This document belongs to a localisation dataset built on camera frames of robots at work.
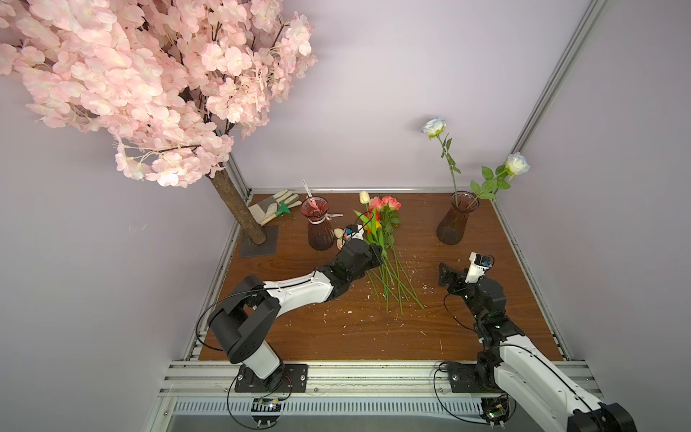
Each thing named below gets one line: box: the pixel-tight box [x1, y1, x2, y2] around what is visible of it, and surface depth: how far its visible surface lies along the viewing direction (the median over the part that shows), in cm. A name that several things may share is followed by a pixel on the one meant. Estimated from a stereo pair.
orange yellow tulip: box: [363, 220, 404, 315], surface depth 89 cm
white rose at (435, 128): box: [420, 117, 462, 208], surface depth 87 cm
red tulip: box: [367, 207, 382, 223], surface depth 109 cm
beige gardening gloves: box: [248, 189, 303, 226], surface depth 119 cm
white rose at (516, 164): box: [467, 151, 530, 210], surface depth 85 cm
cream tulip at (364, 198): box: [358, 190, 370, 212], surface depth 91 cm
